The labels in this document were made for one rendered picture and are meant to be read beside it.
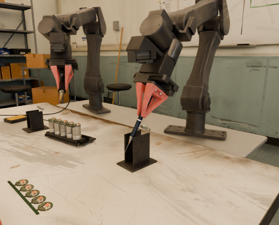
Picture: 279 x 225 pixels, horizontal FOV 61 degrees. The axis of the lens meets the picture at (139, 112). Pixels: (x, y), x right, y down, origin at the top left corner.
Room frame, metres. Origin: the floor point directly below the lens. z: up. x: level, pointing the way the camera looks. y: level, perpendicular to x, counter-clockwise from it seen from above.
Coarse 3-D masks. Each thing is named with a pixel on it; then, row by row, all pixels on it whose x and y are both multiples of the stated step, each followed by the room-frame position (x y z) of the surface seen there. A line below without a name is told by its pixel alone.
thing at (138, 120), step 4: (152, 96) 0.56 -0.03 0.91; (148, 104) 0.55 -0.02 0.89; (140, 112) 0.55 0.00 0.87; (140, 116) 0.54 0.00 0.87; (136, 120) 0.55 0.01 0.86; (140, 120) 0.53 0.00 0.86; (136, 124) 0.53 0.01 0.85; (136, 128) 0.53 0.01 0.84; (132, 132) 0.53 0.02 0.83; (132, 136) 0.52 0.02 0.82
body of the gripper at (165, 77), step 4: (172, 68) 0.58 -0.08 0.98; (136, 72) 0.59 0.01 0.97; (140, 72) 0.58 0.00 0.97; (152, 76) 0.56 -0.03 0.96; (156, 76) 0.55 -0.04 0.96; (160, 76) 0.54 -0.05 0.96; (164, 76) 0.53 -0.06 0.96; (168, 76) 0.57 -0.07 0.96; (152, 80) 0.56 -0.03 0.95; (156, 80) 0.55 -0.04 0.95; (160, 80) 0.54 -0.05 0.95; (164, 80) 0.53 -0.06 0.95; (168, 80) 0.53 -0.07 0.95; (168, 84) 0.56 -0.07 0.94; (172, 84) 0.55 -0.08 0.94; (172, 88) 0.55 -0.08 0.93; (176, 88) 0.56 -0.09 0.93
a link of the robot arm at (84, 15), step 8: (80, 8) 1.11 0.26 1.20; (88, 8) 1.08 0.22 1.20; (96, 8) 1.10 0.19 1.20; (56, 16) 0.90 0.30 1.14; (64, 16) 0.89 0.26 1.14; (72, 16) 0.90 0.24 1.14; (80, 16) 0.98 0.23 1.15; (88, 16) 1.05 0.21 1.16; (80, 24) 0.97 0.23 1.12; (104, 24) 1.16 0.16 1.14; (104, 32) 1.15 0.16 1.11
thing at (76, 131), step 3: (78, 126) 0.65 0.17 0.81; (72, 129) 0.65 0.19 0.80; (75, 129) 0.64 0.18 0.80; (78, 129) 0.65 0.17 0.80; (72, 132) 0.65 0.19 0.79; (75, 132) 0.64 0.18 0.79; (78, 132) 0.65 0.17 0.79; (75, 135) 0.64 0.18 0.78; (78, 135) 0.65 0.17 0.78; (75, 138) 0.64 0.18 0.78; (78, 138) 0.65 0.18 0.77; (81, 138) 0.66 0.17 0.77
